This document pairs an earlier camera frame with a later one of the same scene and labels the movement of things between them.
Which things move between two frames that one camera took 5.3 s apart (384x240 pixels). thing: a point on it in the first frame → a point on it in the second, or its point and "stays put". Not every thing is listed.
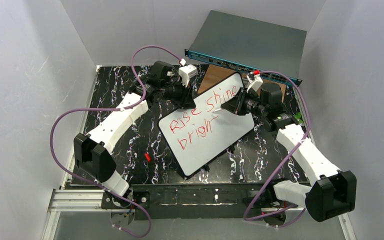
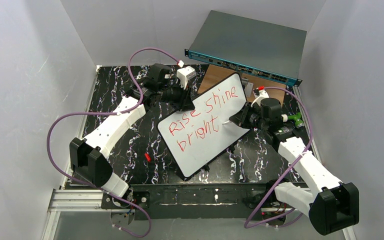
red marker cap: (148, 157) stays put
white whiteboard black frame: (190, 134) stays put
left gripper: (185, 94) stays put
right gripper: (238, 105) → (244, 116)
